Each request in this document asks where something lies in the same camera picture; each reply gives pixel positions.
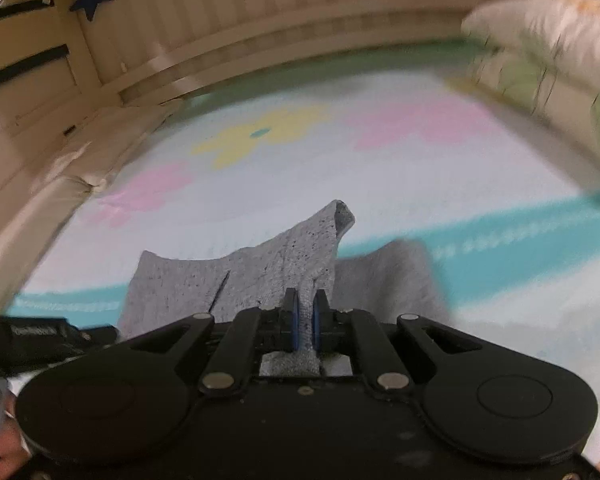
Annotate grey speckled pants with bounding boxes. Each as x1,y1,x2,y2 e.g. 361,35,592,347
118,200,451,377

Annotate person left hand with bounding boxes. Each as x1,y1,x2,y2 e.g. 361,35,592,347
0,391,31,480

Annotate beige pillow near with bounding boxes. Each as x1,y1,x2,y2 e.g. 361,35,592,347
0,176,93,313

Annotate beige pillow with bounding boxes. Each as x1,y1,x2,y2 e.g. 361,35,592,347
31,99,183,192
0,176,93,313

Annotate floral bed sheet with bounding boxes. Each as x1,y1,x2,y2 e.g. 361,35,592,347
8,44,600,462

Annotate beige pillow far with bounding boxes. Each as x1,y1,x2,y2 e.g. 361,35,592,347
31,99,183,192

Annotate leaf pattern quilt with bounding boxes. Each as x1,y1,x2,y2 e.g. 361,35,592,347
462,0,600,161

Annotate cream wooden bed frame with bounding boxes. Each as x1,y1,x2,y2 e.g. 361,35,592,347
0,0,489,192

